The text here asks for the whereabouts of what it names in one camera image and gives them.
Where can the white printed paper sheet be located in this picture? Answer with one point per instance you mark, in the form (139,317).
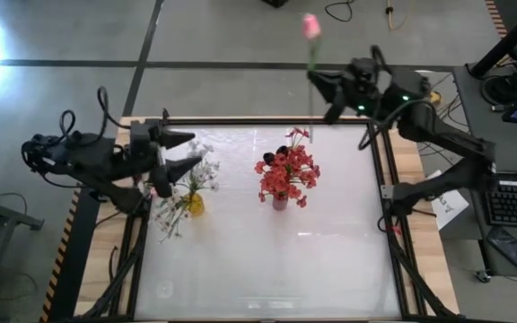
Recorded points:
(451,206)

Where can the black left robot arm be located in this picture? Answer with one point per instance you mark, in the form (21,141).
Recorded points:
(88,157)

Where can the black diagonal pole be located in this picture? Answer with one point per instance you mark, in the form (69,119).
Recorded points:
(505,42)

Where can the yellow connector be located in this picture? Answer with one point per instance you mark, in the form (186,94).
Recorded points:
(435,97)

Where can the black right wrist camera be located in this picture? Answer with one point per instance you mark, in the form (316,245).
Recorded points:
(362,68)

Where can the black computer keyboard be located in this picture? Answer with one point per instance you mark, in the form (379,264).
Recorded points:
(516,204)

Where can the black smartphone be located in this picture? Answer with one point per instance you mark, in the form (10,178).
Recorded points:
(512,249)

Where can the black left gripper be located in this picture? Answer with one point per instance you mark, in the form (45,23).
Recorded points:
(146,139)

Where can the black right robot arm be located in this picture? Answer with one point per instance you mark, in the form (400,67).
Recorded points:
(442,130)

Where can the black hazard-striped floor strip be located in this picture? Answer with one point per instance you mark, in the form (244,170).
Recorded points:
(72,269)

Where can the white artificial flower bunch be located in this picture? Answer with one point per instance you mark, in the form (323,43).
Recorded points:
(200,172)

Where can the red artificial flower bunch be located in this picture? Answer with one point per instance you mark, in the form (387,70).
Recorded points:
(301,157)
(281,177)

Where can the red ribbed glass vase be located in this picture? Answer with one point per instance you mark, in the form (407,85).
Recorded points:
(280,204)

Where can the pink artificial rose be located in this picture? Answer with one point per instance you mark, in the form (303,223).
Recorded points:
(311,27)

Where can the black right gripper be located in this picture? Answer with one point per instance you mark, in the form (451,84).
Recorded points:
(361,96)

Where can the black aluminium table frame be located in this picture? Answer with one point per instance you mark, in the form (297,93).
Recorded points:
(263,121)

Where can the yellow textured glass vase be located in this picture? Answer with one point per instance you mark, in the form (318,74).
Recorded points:
(195,204)

